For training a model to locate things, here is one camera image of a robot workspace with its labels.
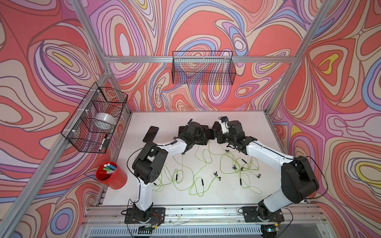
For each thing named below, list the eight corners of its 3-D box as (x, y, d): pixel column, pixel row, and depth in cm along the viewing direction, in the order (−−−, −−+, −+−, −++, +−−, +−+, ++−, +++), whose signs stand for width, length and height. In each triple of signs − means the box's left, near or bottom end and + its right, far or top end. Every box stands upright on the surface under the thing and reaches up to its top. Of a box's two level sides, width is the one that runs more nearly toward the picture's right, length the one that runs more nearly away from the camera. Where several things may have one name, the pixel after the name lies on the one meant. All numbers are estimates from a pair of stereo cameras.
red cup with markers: (106, 189, 84) (92, 180, 73) (112, 172, 91) (100, 161, 79) (125, 189, 84) (114, 180, 73) (130, 172, 91) (121, 161, 79)
